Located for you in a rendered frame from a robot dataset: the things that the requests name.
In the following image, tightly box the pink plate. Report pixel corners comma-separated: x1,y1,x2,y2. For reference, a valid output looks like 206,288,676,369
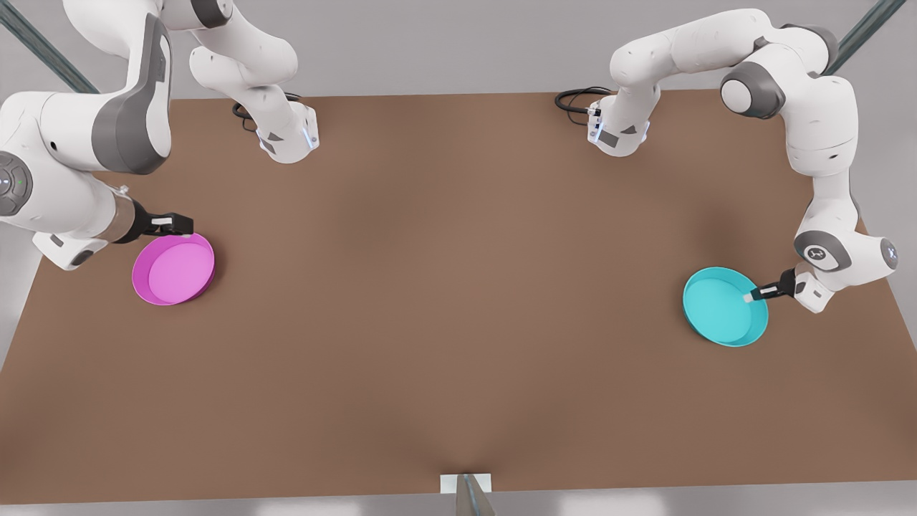
132,233,216,306

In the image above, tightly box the blue plate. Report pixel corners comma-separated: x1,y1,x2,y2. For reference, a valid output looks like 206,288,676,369
682,267,769,348

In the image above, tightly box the black cable loop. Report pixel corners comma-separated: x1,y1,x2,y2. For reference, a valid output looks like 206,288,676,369
232,92,303,133
554,87,614,127

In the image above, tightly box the silver frame post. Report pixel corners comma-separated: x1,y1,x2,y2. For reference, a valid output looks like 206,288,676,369
824,0,908,75
440,473,496,516
0,0,100,95

